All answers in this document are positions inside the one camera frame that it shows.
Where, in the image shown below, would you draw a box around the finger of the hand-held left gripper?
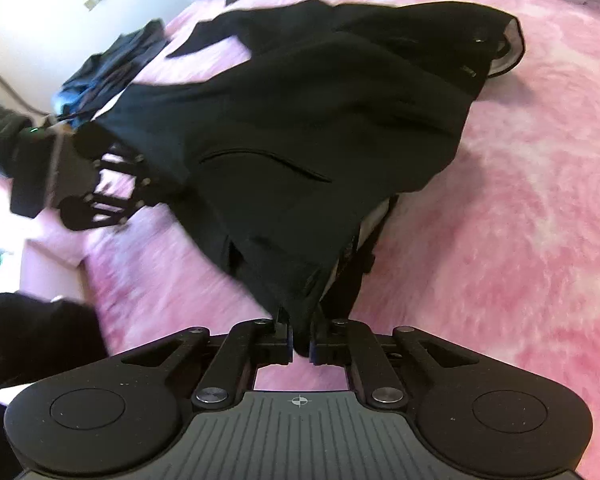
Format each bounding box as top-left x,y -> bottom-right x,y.
82,180 -> 157,228
92,152 -> 153,187

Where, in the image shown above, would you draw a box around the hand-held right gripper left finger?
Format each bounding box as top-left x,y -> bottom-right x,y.
122,307 -> 296,408

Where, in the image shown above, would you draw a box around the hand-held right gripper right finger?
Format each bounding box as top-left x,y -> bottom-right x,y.
307,310 -> 473,408

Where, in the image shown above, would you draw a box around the black pants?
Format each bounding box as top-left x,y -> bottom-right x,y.
77,0 -> 525,356

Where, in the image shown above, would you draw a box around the grey jeans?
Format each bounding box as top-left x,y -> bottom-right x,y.
72,19 -> 167,96

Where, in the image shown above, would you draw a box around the person's black clothing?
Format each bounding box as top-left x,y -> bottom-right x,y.
0,287 -> 108,480

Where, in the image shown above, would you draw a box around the pink floral blanket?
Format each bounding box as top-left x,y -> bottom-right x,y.
0,0 -> 600,480

